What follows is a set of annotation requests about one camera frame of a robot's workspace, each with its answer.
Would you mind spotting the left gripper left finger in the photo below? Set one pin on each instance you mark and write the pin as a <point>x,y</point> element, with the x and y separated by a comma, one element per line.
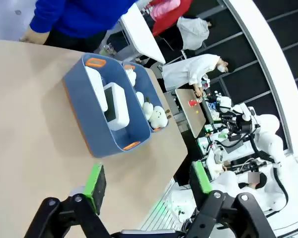
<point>94,188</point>

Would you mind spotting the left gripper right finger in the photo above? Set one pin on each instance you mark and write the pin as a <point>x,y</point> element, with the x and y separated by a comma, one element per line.
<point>201,178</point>

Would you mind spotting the white cloud plush toy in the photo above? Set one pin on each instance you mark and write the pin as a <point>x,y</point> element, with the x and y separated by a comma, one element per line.
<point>159,117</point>

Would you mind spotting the small white plush toy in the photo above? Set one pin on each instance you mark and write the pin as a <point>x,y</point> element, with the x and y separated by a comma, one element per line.
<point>147,109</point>
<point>139,99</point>
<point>131,77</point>

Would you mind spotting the white clock with dark screen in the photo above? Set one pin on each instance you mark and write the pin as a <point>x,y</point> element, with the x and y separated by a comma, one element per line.
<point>119,104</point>

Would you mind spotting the white digital clock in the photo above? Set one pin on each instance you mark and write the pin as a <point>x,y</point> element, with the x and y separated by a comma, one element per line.
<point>95,86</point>

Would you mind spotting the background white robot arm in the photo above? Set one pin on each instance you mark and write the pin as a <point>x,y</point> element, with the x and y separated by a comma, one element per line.
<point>270,148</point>

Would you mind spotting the person's right forearm blue sleeve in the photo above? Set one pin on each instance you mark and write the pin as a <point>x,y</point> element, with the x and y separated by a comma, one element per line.
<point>44,19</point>

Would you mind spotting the person's right hand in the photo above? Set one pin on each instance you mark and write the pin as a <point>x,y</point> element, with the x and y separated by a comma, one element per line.
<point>36,36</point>

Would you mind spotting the seated person in white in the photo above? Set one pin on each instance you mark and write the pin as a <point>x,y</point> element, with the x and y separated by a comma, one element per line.
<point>228,183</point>

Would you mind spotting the white equipment box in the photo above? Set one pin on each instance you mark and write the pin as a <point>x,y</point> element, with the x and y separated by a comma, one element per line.
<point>182,205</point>

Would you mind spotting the brown side table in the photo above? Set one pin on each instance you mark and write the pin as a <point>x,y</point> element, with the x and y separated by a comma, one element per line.
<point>191,119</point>

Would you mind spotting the person in white lab coat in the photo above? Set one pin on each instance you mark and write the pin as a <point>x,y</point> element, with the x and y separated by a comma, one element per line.
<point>188,69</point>

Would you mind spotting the bending person in light top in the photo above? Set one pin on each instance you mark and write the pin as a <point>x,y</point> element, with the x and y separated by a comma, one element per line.
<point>192,31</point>

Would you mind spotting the large white table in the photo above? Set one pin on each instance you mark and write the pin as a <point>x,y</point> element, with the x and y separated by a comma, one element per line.
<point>141,32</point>

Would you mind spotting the red garment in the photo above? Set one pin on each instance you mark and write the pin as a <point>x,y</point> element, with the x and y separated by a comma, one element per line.
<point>171,22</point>

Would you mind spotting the person in blue hoodie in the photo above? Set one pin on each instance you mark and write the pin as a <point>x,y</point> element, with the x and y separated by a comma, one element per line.
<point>89,17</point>

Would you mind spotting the pink garment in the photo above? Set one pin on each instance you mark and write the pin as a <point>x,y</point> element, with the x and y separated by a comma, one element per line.
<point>164,10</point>

